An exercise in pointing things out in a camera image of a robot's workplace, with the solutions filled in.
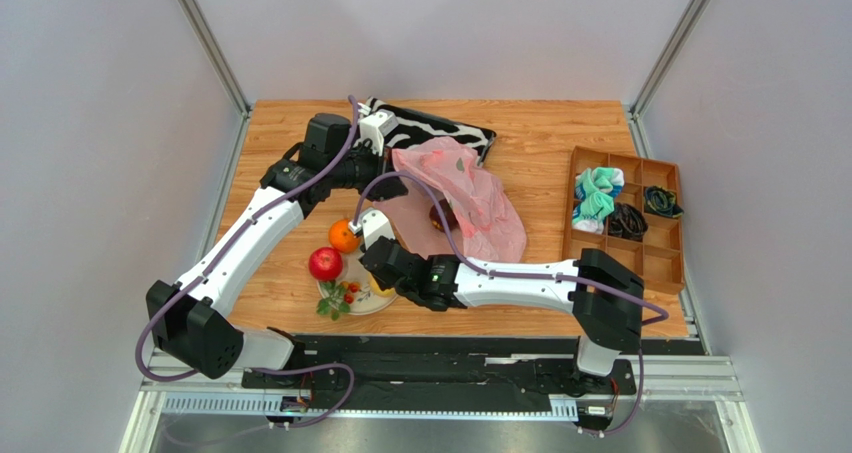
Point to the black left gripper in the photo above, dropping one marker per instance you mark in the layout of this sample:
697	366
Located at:
382	165

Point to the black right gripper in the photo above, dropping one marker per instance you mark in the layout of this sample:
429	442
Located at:
371	260

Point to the yellow peach fruit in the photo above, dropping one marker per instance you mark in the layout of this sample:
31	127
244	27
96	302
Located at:
381	287

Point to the orange fruit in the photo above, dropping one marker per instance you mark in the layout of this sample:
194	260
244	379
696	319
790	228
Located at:
342	238

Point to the pink printed plastic bag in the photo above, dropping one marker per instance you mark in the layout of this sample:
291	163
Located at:
488	226

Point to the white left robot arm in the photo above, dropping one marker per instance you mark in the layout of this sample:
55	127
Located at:
189	318

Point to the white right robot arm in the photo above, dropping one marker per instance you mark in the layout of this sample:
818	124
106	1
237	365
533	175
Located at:
604	297

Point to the white floral plate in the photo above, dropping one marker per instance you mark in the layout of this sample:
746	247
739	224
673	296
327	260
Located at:
353	292

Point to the zebra striped cloth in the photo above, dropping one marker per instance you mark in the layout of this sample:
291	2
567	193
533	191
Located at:
414	127

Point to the red apple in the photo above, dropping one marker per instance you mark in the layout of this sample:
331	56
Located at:
325	264

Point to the teal and white socks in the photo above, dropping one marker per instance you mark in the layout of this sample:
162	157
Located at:
596	190

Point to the black rolled socks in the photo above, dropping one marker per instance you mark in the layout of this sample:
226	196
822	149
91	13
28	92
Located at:
627	222

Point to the wooden compartment tray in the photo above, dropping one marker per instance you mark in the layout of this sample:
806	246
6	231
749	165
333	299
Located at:
658	259

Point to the dark blue patterned socks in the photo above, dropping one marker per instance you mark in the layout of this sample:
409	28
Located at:
661	202

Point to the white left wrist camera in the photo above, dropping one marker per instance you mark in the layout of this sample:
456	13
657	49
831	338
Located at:
374	128

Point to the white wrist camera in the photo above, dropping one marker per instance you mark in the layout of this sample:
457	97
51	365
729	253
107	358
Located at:
371	225
374	128

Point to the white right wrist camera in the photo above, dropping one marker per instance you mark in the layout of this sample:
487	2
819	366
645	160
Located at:
371	225

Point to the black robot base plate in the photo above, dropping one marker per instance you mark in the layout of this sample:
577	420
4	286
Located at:
444	374

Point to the aluminium frame rail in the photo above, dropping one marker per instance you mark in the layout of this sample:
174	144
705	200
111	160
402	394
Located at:
651	403

